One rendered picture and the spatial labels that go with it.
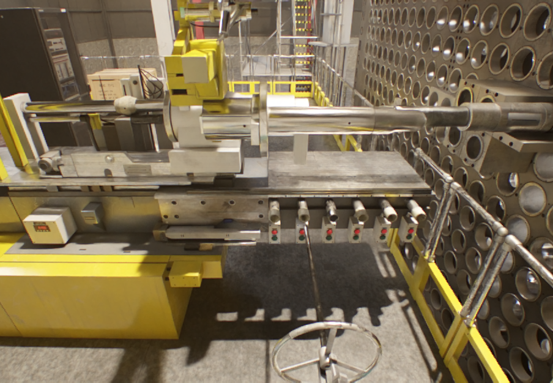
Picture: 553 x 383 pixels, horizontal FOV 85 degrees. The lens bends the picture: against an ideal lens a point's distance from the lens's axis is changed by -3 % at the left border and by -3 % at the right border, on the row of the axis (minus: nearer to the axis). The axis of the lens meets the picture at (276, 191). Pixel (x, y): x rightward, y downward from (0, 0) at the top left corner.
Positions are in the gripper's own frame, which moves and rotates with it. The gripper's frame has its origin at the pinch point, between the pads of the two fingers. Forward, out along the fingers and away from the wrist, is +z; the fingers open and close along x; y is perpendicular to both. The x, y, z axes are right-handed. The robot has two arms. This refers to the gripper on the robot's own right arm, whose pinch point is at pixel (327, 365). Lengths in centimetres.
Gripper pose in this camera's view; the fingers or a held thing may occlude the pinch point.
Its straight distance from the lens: 121.2
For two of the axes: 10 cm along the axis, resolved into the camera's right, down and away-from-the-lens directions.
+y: -8.4, -4.7, -2.9
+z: -0.2, -5.0, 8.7
